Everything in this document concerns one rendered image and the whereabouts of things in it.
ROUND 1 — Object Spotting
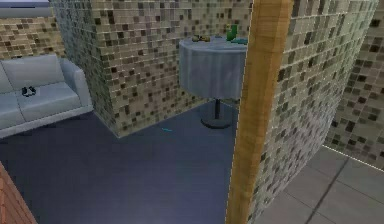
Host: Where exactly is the yellow dark small dish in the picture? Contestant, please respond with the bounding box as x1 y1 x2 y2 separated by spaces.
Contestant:
191 34 212 43

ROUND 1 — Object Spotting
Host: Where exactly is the wooden door frame post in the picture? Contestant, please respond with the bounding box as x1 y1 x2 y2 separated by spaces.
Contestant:
225 0 295 224

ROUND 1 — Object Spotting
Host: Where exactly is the round grey clothed table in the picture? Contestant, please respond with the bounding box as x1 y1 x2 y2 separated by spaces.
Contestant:
178 36 249 130

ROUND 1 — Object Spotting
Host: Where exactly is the grey window frame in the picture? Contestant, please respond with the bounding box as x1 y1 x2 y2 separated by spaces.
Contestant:
0 0 54 19

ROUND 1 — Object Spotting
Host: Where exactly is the light grey sofa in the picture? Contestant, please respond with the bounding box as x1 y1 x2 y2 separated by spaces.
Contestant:
0 54 94 140

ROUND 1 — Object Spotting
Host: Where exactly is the green bottle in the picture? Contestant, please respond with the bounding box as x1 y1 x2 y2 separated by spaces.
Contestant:
226 23 239 42

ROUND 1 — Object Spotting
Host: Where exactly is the small black object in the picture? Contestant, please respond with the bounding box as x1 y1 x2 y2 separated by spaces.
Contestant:
21 86 37 98

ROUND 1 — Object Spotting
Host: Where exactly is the reddish brown wooden furniture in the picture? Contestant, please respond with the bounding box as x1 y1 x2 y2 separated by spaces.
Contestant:
0 161 38 224

